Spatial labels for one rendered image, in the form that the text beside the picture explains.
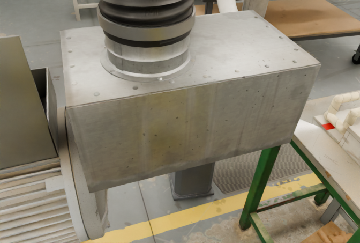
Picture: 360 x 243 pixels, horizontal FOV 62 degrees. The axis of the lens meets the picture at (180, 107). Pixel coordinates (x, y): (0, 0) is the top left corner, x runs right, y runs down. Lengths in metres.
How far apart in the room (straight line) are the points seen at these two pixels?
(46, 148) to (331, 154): 0.97
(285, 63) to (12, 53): 0.31
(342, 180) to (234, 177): 1.16
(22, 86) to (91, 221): 0.24
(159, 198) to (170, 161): 1.65
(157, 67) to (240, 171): 1.94
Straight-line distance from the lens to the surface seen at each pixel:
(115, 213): 2.01
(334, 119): 1.28
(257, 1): 1.30
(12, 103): 0.41
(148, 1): 0.30
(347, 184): 1.13
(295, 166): 2.40
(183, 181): 1.91
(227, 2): 1.10
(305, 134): 1.23
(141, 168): 0.39
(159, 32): 0.30
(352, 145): 1.20
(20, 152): 0.46
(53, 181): 0.49
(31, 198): 0.52
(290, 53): 0.42
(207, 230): 1.95
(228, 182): 2.16
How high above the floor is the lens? 1.72
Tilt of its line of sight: 40 degrees down
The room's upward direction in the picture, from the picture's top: 3 degrees clockwise
